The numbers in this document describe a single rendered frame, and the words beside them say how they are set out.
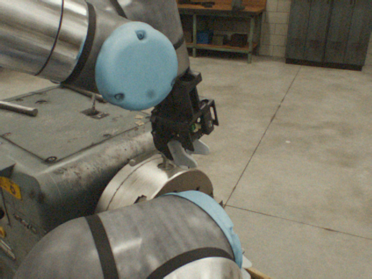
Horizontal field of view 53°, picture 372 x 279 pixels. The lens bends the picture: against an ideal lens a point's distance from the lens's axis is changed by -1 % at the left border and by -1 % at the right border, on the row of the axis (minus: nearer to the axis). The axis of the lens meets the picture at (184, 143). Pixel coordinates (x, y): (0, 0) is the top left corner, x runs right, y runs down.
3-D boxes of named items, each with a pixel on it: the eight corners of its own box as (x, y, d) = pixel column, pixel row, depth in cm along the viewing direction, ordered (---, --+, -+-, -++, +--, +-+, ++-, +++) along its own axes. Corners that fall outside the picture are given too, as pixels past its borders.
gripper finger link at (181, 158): (197, 188, 65) (187, 150, 59) (172, 176, 69) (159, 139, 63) (208, 176, 67) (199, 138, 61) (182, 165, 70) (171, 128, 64)
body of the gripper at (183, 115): (193, 156, 58) (175, 92, 50) (153, 140, 63) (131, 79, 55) (220, 127, 62) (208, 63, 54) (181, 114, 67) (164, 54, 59)
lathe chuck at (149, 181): (100, 298, 89) (97, 181, 77) (185, 241, 112) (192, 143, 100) (126, 319, 83) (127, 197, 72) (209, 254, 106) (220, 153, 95)
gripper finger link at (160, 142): (167, 166, 64) (154, 127, 58) (160, 163, 65) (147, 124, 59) (184, 149, 66) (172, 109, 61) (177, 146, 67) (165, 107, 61)
